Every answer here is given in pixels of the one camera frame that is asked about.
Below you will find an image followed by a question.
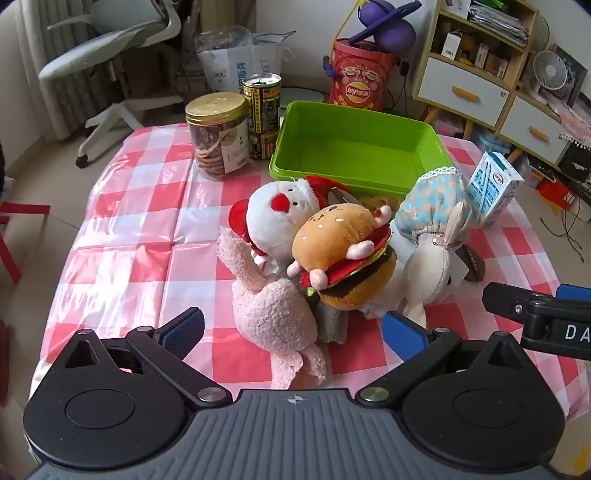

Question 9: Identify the red and white checkered tablecloth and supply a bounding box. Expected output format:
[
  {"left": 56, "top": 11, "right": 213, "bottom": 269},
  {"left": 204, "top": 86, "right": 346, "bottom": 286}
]
[{"left": 28, "top": 122, "right": 587, "bottom": 425}]

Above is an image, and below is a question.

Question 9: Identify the small white fan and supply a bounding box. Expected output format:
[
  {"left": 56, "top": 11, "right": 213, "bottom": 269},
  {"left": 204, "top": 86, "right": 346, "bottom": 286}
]
[{"left": 533, "top": 51, "right": 571, "bottom": 95}]

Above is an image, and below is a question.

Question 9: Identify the grey office chair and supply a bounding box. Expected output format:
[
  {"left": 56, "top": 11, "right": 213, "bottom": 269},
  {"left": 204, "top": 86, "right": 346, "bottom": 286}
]
[{"left": 39, "top": 0, "right": 185, "bottom": 168}]

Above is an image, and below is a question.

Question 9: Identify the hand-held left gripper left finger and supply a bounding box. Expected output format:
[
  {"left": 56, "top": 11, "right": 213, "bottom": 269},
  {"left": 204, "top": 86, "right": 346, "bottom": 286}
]
[{"left": 65, "top": 307, "right": 234, "bottom": 409}]

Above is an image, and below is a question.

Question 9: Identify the cookie jar with gold lid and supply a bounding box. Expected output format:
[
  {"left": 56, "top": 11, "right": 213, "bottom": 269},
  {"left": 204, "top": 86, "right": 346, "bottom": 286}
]
[{"left": 185, "top": 92, "right": 250, "bottom": 180}]

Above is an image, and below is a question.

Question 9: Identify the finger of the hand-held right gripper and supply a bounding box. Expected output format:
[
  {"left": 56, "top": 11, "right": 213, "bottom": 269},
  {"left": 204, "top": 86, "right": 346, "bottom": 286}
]
[
  {"left": 482, "top": 281, "right": 561, "bottom": 326},
  {"left": 556, "top": 284, "right": 591, "bottom": 303}
]

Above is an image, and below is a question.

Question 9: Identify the dark picture frame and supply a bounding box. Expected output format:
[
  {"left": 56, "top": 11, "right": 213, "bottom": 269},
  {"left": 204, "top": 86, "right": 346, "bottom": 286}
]
[{"left": 551, "top": 44, "right": 588, "bottom": 109}]

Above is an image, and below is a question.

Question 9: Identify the white shopping bag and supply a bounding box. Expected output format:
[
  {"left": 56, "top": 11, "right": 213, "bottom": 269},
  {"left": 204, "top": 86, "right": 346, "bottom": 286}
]
[{"left": 195, "top": 25, "right": 296, "bottom": 95}]

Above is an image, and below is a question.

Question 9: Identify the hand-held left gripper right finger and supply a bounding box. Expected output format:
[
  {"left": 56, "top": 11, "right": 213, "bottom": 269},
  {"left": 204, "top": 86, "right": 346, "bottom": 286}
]
[{"left": 355, "top": 310, "right": 529, "bottom": 407}]

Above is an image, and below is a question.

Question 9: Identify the rabbit plush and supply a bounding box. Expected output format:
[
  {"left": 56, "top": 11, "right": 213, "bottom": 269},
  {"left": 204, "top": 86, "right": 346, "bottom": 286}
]
[{"left": 365, "top": 166, "right": 472, "bottom": 330}]

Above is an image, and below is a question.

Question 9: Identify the pink plush toy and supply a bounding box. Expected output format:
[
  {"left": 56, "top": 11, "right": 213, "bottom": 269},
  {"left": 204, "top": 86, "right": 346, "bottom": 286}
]
[{"left": 217, "top": 226, "right": 326, "bottom": 389}]

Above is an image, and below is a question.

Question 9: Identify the red stool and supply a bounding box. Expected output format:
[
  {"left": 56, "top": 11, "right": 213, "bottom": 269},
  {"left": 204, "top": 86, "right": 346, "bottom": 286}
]
[{"left": 0, "top": 202, "right": 51, "bottom": 284}]

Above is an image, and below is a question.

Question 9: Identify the round white fan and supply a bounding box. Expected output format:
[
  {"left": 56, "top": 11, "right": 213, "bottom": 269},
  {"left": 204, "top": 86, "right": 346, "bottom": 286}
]
[{"left": 522, "top": 14, "right": 551, "bottom": 61}]

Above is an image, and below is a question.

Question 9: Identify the red chip bucket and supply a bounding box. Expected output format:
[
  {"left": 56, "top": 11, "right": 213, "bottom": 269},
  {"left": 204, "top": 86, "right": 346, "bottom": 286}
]
[{"left": 329, "top": 39, "right": 397, "bottom": 112}]

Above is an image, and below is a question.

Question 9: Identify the blue storage box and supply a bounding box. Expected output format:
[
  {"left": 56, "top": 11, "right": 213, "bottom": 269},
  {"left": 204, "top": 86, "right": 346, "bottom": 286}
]
[{"left": 471, "top": 127, "right": 513, "bottom": 160}]

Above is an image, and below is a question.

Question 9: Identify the green plastic bin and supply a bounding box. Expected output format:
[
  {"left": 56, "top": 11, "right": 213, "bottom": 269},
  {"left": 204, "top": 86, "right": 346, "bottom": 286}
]
[{"left": 269, "top": 100, "right": 455, "bottom": 197}]

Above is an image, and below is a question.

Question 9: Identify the blue and white milk carton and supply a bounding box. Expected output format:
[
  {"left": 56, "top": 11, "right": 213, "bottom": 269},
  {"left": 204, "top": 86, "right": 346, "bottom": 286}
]
[{"left": 465, "top": 151, "right": 525, "bottom": 229}]

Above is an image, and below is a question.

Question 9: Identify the hamburger plush toy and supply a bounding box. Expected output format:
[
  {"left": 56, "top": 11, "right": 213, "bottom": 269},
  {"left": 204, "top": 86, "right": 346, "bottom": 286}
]
[{"left": 286, "top": 203, "right": 399, "bottom": 309}]

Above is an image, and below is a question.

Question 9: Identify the grey ribbed radiator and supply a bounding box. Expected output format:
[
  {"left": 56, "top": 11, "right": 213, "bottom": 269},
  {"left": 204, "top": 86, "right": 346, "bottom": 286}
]
[{"left": 18, "top": 0, "right": 116, "bottom": 134}]

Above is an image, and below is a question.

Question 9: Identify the black floor cable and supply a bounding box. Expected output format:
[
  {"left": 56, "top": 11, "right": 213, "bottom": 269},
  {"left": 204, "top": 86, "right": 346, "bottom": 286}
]
[{"left": 540, "top": 203, "right": 588, "bottom": 254}]

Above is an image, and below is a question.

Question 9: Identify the white plush with red hat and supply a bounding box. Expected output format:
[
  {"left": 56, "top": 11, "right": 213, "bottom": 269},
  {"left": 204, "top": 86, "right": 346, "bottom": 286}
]
[{"left": 229, "top": 175, "right": 358, "bottom": 273}]

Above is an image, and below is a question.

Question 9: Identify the grey cloth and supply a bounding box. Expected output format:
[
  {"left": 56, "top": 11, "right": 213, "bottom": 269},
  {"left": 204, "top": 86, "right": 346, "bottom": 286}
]
[{"left": 314, "top": 300, "right": 352, "bottom": 344}]

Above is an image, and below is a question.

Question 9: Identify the purple bouncing ball toy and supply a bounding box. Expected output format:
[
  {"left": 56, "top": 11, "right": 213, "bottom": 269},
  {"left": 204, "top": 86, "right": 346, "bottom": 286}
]
[{"left": 347, "top": 0, "right": 423, "bottom": 54}]

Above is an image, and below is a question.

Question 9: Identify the black notebook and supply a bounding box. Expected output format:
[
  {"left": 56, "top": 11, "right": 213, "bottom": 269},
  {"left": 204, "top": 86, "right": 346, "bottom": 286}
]
[{"left": 558, "top": 138, "right": 591, "bottom": 172}]

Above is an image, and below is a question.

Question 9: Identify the black and yellow can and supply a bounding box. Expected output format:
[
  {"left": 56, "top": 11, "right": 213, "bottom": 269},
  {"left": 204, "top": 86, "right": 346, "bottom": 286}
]
[{"left": 242, "top": 73, "right": 282, "bottom": 162}]

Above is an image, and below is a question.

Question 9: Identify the stack of papers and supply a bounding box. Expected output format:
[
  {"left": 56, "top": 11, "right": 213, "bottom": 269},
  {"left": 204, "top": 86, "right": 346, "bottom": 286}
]
[{"left": 468, "top": 0, "right": 529, "bottom": 47}]

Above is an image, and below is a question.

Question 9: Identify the wooden cabinet with white drawers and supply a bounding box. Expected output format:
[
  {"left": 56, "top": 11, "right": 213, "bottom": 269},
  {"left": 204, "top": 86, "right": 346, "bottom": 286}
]
[{"left": 412, "top": 0, "right": 573, "bottom": 155}]

